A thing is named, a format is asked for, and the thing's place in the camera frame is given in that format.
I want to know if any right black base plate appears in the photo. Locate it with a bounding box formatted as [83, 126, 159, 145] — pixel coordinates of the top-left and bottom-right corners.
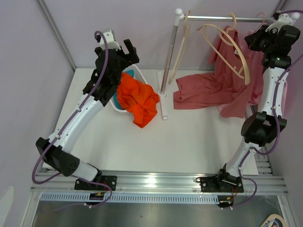
[195, 176, 244, 193]

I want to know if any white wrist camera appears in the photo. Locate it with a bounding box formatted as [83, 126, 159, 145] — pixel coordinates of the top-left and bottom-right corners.
[265, 12, 300, 34]
[94, 28, 121, 50]

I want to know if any beige wooden hanger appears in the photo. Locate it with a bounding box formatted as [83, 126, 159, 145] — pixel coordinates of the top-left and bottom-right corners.
[169, 10, 191, 85]
[196, 13, 250, 85]

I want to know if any white slotted cable duct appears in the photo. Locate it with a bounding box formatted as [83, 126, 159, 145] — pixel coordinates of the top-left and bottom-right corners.
[40, 192, 219, 204]

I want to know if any white metal clothes rack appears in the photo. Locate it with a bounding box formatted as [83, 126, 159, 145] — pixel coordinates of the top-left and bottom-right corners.
[156, 9, 301, 120]

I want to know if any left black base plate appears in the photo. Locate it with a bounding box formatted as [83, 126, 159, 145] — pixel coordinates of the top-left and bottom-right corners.
[74, 175, 117, 191]

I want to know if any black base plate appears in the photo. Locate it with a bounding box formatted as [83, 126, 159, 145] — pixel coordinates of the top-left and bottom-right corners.
[195, 176, 244, 193]
[74, 175, 117, 191]

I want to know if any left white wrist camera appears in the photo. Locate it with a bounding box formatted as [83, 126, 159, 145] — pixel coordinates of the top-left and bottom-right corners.
[94, 28, 121, 50]

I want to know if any white plastic basket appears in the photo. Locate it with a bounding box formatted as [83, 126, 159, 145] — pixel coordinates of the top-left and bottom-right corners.
[110, 64, 148, 115]

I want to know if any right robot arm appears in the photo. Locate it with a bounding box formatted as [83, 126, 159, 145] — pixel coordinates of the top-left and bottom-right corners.
[215, 24, 301, 192]

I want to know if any orange t shirt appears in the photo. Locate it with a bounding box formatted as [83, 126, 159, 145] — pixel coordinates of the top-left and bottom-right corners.
[117, 72, 160, 128]

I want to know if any round wooden object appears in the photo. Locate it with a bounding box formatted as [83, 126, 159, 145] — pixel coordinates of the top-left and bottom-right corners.
[260, 214, 288, 227]

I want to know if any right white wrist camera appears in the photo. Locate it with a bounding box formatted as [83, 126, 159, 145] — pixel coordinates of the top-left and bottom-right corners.
[265, 12, 300, 34]

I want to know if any light pink t shirt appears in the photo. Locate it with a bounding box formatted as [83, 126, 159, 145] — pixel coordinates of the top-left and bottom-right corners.
[217, 30, 287, 113]

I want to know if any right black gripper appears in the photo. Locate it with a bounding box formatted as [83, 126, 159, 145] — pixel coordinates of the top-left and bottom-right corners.
[245, 25, 278, 54]

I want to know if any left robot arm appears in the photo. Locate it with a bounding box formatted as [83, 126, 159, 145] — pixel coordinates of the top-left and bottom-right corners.
[32, 39, 139, 190]

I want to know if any teal t shirt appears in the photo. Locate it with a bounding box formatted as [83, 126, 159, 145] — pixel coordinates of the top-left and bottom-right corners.
[113, 70, 134, 110]

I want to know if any aluminium mounting rail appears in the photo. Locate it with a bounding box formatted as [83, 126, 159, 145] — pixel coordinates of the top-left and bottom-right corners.
[30, 171, 288, 195]

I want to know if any dusty red t shirt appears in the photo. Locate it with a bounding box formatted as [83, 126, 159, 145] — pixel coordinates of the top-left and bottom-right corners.
[173, 31, 255, 118]

